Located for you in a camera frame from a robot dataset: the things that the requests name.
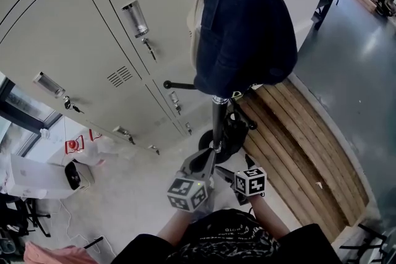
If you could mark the wooden plank steps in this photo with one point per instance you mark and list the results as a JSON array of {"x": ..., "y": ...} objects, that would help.
[{"x": 303, "y": 157}]

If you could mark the small white space heater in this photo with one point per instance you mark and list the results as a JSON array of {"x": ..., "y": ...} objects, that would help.
[{"x": 79, "y": 176}]

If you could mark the black coat stand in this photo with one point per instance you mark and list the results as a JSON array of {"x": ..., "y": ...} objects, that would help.
[{"x": 218, "y": 123}]

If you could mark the black umbrella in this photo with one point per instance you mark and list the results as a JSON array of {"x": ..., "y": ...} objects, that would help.
[{"x": 233, "y": 133}]

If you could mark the person's left forearm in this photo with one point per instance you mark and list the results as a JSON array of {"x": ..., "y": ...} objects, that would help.
[{"x": 173, "y": 228}]

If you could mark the clear water jug red cap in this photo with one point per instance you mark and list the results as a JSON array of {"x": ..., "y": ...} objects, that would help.
[
  {"x": 108, "y": 145},
  {"x": 88, "y": 154}
]

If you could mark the navy blue cap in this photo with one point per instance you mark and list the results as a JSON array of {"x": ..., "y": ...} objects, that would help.
[{"x": 247, "y": 34}]

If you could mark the white cardboard box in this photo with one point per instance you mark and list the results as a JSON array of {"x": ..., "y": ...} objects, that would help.
[{"x": 34, "y": 177}]

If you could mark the white block cabinet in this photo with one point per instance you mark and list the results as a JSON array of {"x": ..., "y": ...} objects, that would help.
[{"x": 306, "y": 3}]

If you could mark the person's black patterned shirt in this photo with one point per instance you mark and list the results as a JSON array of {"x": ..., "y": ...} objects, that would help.
[{"x": 222, "y": 244}]

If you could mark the black framed window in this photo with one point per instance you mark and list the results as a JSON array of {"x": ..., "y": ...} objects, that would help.
[{"x": 21, "y": 114}]

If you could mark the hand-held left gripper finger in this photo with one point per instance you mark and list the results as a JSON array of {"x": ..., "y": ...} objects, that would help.
[
  {"x": 186, "y": 163},
  {"x": 210, "y": 167}
]

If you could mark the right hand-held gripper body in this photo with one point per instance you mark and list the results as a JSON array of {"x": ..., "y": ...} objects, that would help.
[{"x": 250, "y": 182}]

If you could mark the person's right forearm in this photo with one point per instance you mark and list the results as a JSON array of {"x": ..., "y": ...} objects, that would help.
[{"x": 269, "y": 219}]

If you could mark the grey metal locker cabinet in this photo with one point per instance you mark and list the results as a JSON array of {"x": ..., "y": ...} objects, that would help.
[{"x": 77, "y": 24}]

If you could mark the beige cloth bag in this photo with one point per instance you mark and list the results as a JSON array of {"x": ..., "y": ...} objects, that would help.
[{"x": 195, "y": 34}]

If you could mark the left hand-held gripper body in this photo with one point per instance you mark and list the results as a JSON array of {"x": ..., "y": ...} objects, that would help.
[{"x": 187, "y": 193}]

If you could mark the pink cloth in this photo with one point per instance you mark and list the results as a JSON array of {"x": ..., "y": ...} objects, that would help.
[{"x": 52, "y": 256}]

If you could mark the black frame table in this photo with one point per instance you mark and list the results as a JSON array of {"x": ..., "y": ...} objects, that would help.
[{"x": 328, "y": 0}]

